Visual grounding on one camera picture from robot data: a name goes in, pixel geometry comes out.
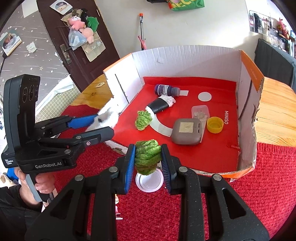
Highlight yellow bottle cap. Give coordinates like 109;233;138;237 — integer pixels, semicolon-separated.
207;116;224;134

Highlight beige hanging pouch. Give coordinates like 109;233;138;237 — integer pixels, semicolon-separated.
82;32;106;62

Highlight green tote bag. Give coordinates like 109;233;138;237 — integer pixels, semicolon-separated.
167;0;205;11

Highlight small tag on table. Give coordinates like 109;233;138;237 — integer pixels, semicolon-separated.
96;82;105;88

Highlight pink mushroom hair clip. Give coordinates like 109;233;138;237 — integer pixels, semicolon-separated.
115;195;123;220

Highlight white fluffy star scrunchie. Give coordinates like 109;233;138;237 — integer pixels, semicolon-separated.
86;108;119;132

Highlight clear plastic bag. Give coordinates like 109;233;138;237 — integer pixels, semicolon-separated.
68;28;87;51

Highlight black white sock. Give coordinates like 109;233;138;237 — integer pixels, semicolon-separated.
145;95;176;114

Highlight red knitted cloth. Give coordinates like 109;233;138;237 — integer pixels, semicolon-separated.
52;105;296;241

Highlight pink plush toy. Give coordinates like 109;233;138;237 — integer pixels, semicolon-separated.
67;16;94;44

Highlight white round jar lid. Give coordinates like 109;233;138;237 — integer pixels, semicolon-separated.
135;169;164;193

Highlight orange tipped broom stick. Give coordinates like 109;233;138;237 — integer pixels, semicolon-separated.
138;13;147;50

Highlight green knitted scrunchie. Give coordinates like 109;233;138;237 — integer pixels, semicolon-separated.
134;110;152;131
135;139;162;176

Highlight brass door handle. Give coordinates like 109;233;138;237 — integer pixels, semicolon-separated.
60;44;72;65

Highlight purple paint bottle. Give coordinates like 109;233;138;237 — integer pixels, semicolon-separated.
154;84;181;97

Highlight dark brown door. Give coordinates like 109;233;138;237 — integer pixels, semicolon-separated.
37;1;119;91

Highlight person's left hand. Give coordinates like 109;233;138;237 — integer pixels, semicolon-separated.
14;167;55;207

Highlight green plush toy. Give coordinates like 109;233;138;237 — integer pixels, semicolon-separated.
87;16;99;32

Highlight clear small plastic case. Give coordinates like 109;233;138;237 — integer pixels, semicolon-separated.
191;105;210;121

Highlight grey square compact case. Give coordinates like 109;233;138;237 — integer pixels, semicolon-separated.
171;118;202;145

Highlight orange white cardboard box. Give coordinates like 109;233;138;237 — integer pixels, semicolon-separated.
104;46;264;179

